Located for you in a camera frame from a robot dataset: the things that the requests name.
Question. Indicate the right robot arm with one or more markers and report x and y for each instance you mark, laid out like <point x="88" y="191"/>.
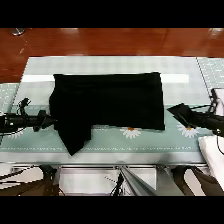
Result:
<point x="215" y="122"/>

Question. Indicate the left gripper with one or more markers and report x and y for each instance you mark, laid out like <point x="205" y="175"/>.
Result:
<point x="42" y="120"/>

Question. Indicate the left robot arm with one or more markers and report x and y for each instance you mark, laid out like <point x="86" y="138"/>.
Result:
<point x="15" y="121"/>

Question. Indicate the white garment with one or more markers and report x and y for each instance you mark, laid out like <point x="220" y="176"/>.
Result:
<point x="213" y="153"/>

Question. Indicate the black garment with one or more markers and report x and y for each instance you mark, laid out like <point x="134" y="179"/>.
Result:
<point x="110" y="100"/>

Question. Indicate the silver frame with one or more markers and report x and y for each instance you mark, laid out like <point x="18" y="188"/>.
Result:
<point x="140" y="186"/>

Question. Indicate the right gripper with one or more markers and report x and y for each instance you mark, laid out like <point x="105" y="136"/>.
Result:
<point x="197" y="118"/>

